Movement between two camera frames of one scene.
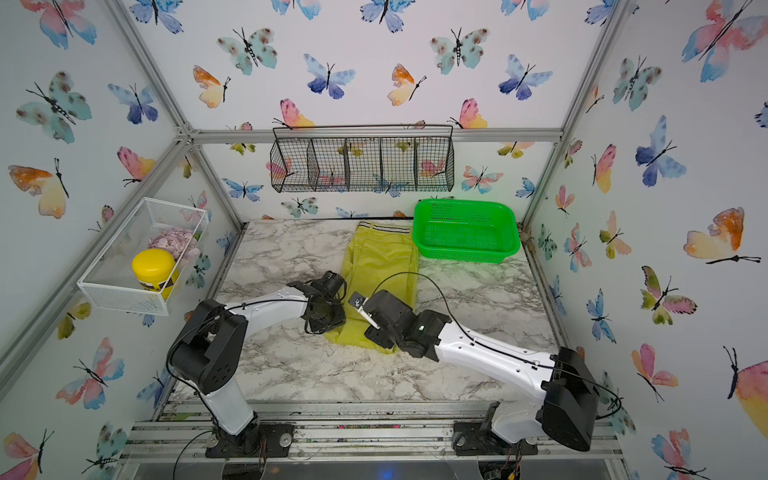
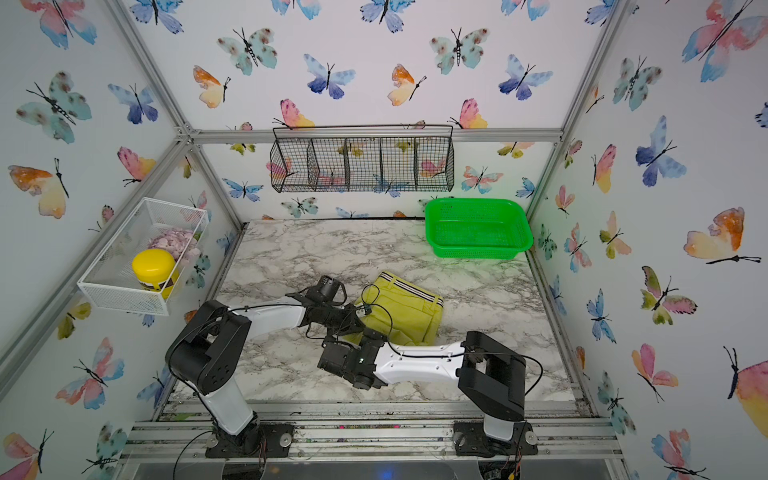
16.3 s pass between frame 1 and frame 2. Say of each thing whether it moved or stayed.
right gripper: moved
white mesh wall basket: stayed
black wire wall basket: stayed
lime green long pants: moved
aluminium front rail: stayed
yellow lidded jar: stayed
